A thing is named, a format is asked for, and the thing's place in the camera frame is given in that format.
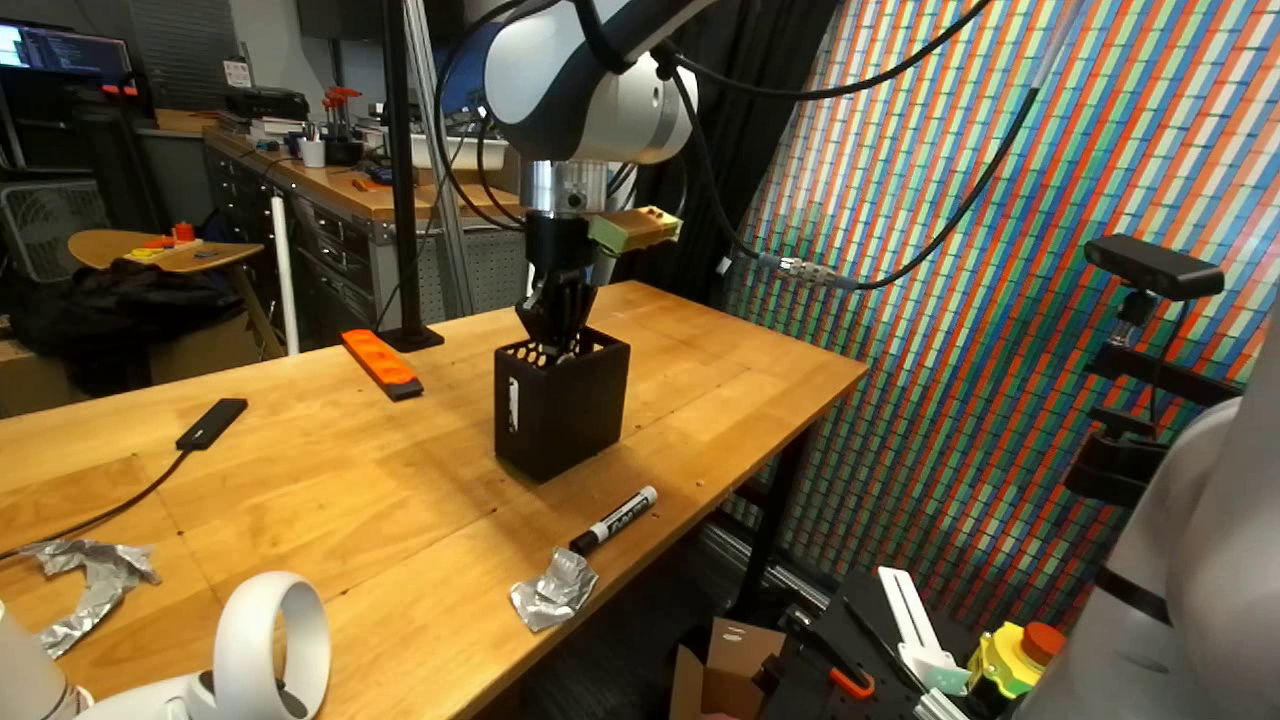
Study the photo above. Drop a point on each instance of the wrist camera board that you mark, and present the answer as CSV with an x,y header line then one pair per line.
x,y
642,225

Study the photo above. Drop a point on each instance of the black camera stand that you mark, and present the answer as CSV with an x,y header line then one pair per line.
x,y
1132,400

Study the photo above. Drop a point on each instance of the white plastic piece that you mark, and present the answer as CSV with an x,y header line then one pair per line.
x,y
922,625

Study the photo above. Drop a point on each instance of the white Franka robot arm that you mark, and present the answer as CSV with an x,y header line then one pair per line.
x,y
600,103

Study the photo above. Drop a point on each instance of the black bag pile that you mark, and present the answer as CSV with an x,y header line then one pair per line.
x,y
122,314

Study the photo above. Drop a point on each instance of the black flat device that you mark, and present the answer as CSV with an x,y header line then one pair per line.
x,y
215,420

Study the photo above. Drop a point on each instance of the black pole with base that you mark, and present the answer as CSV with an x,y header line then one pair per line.
x,y
406,203

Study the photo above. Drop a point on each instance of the white bulky foreground object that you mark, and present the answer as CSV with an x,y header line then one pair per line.
x,y
1202,573

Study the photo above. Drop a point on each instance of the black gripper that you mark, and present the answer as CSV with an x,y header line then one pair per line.
x,y
565,261

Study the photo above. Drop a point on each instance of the orange block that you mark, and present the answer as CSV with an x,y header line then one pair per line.
x,y
382,363

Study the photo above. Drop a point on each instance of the round wooden stool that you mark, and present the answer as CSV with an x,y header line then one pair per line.
x,y
163,249

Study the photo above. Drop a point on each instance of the lit computer monitor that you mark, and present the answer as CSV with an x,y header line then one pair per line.
x,y
63,49

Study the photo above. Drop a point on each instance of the small crumpled foil piece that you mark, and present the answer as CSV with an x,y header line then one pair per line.
x,y
552,593

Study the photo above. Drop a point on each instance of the white mug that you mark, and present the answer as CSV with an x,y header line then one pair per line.
x,y
246,655

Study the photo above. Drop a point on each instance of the yellow red emergency stop button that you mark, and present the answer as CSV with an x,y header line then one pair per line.
x,y
1014,661

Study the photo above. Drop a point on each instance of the black curtain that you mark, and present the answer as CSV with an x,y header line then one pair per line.
x,y
745,146

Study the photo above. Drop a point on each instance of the open cardboard box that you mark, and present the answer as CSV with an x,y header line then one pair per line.
x,y
725,667

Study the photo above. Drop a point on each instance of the wooden side bench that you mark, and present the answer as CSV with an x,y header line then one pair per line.
x,y
333,180

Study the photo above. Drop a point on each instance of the multicolour striped backdrop panel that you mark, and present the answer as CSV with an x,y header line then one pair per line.
x,y
1066,162

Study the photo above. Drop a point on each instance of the black metal table frame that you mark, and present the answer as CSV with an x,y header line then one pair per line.
x,y
769,535

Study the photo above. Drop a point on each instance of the black perforated box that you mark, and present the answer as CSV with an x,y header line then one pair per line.
x,y
565,420

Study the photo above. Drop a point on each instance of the black clamp with orange tips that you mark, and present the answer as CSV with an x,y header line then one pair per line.
x,y
840,667

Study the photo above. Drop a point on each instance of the black camera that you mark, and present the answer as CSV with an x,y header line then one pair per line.
x,y
1154,267

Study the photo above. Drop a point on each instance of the black and white marker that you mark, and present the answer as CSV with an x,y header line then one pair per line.
x,y
618,517

